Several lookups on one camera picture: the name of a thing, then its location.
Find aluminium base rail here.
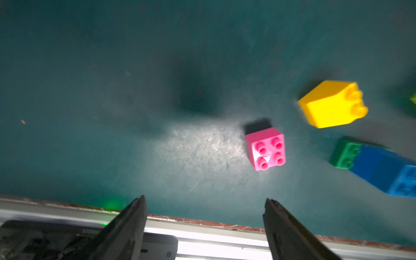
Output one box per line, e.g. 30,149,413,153
1,197,416,260

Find yellow lego brick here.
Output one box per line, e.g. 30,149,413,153
298,80,368,128

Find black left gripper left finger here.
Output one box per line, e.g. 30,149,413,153
65,196,147,260

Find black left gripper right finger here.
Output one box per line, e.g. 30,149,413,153
263,199,341,260

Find blue lego brick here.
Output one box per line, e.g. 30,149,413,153
387,165,416,198
350,146,416,194

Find dark green long lego brick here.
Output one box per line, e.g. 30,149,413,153
329,139,391,170

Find lime green long lego brick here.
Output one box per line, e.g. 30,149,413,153
409,94,416,105

